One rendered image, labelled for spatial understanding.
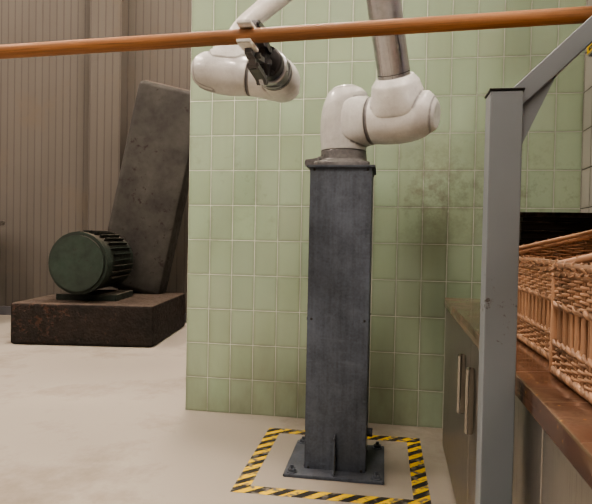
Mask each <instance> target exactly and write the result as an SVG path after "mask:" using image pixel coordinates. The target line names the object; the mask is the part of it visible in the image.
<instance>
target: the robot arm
mask: <svg viewBox="0 0 592 504"><path fill-rule="evenodd" d="M291 1H292V0H257V1H256V2H255V3H254V4H253V5H252V6H250V7H249V8H248V9H247V10H246V11H245V12H244V13H242V14H241V15H240V16H239V17H238V18H237V19H236V21H235V22H234V23H233V24H232V26H231V27H230V29H229V30H231V29H246V28H262V27H265V26H264V25H263V23H264V22H266V21H267V20H268V19H269V18H271V17H272V16H273V15H275V14H276V13H277V12H278V11H280V10H281V9H282V8H283V7H285V6H286V5H287V4H288V3H290V2H291ZM366 2H367V9H368V16H369V20H383V19H398V18H403V11H402V3H401V0H366ZM236 42H237V44H238V45H222V46H214V47H213V48H212V49H210V51H206V52H202V53H200V54H198V55H197V56H196V57H195V58H194V60H193V61H192V64H191V74H192V78H193V81H194V82H195V83H196V84H197V85H198V86H199V87H200V88H201V89H203V90H205V91H208V92H211V93H215V94H220V95H226V96H238V97H239V96H251V97H257V98H262V99H266V100H269V101H275V102H278V103H286V102H290V101H292V100H293V99H295V98H296V96H297V95H298V94H299V88H300V82H301V80H300V75H299V72H298V70H297V68H296V67H295V65H294V64H293V63H292V62H291V61H290V60H288V59H287V58H286V56H285V55H284V54H283V53H282V52H281V51H279V50H277V49H276V48H274V47H272V46H270V44H269V43H253V41H252V40H251V39H250V38H244V39H236ZM372 42H373V49H374V56H375V62H376V69H377V76H378V78H377V79H376V80H375V82H374V84H373V86H372V92H371V97H368V94H367V92H366V91H365V90H364V89H362V88H361V87H358V86H356V85H353V84H344V85H339V86H336V87H334V88H333V89H332V90H331V91H330V92H329V93H328V95H327V97H326V100H325V102H324V105H323V109H322V114H321V126H320V142H321V156H318V158H312V159H305V165H306V166H305V167H307V165H370V162H369V161H367V155H366V149H367V147H369V146H372V145H376V144H381V145H391V144H402V143H408V142H413V141H416V140H419V139H421V138H423V137H425V136H427V135H428V134H430V133H432V132H433V131H434V130H436V129H437V127H438V125H439V122H440V113H441V111H440V103H439V101H438V99H437V98H436V96H435V95H434V94H433V93H432V92H431V91H430V90H424V88H423V85H422V83H421V81H420V78H419V77H418V76H417V75H416V74H415V73H414V72H411V71H410V66H409V58H408V50H407V42H406V34H402V35H385V36H372Z"/></svg>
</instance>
